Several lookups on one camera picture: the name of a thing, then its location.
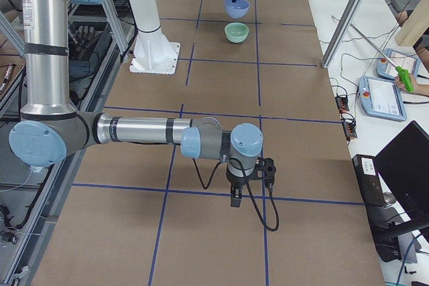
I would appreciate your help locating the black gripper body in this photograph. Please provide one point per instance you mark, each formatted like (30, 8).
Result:
(235, 180)

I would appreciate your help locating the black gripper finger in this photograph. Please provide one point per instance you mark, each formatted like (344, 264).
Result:
(236, 196)

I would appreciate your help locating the blue bowl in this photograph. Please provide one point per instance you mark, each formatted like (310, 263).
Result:
(236, 8)

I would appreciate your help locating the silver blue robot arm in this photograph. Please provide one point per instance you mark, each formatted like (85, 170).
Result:
(51, 129)

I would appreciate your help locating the green bowl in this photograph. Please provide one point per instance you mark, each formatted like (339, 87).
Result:
(236, 32)

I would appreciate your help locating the long blue tape strip lengthwise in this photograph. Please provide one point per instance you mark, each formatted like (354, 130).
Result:
(265, 245)

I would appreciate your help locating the orange black connector board lower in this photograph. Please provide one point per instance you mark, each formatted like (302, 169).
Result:
(349, 126)

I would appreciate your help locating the orange black connector board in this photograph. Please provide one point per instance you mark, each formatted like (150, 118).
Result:
(349, 126)
(342, 103)

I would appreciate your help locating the black computer box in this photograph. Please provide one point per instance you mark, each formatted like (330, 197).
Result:
(368, 181)

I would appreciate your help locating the orange black connector board upper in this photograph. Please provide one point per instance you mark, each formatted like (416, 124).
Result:
(342, 103)

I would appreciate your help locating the blue tape strip crosswise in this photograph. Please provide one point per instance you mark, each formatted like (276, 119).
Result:
(189, 192)

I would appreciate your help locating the near blue teach pendant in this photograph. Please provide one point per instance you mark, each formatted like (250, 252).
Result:
(381, 98)

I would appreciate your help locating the blue teach pendant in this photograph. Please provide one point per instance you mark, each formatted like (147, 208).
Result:
(409, 62)
(381, 98)

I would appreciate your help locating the black monitor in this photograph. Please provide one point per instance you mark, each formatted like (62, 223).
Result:
(403, 165)

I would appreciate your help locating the far blue teach pendant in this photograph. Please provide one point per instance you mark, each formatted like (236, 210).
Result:
(409, 62)

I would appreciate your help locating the wooden beam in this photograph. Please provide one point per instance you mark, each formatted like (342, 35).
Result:
(413, 25)

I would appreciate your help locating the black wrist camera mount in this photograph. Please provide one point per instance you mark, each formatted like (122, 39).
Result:
(266, 169)

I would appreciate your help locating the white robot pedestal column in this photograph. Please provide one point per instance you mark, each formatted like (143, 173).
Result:
(153, 53)

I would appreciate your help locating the aluminium frame post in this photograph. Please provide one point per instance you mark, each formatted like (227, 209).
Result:
(339, 33)

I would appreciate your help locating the green handled grabber stick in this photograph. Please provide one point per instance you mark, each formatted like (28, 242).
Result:
(403, 74)

